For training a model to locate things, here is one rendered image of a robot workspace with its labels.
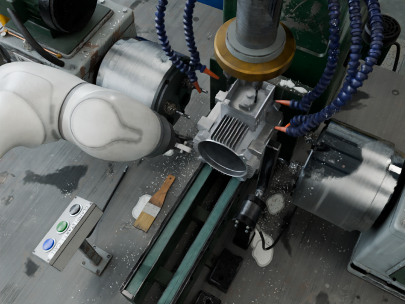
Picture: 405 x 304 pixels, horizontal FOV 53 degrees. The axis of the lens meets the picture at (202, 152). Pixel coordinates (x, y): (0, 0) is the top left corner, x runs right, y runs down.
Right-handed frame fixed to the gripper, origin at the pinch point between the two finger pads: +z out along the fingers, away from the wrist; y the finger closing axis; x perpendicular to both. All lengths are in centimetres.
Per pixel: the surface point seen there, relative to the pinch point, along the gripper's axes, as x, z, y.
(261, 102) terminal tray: -17.3, 17.7, -9.4
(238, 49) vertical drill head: -23.3, -6.8, -4.8
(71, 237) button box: 31.4, -5.3, 13.8
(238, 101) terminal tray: -14.9, 16.3, -3.9
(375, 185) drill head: -9.5, 9.0, -42.9
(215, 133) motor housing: -4.8, 13.6, -2.5
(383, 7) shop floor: -128, 211, -23
